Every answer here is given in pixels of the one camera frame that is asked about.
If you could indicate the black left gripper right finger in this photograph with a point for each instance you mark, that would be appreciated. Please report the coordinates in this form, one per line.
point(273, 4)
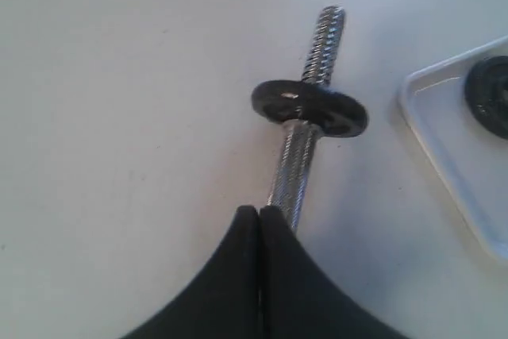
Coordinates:
point(298, 299)

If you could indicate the white plastic tray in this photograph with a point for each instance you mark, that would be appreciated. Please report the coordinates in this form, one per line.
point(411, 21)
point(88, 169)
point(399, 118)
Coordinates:
point(470, 160)

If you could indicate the black weight plate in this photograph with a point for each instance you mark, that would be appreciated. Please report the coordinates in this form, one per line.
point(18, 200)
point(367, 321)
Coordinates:
point(337, 114)
point(485, 92)

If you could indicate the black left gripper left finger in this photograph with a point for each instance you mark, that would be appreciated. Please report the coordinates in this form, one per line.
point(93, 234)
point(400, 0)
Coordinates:
point(222, 300)

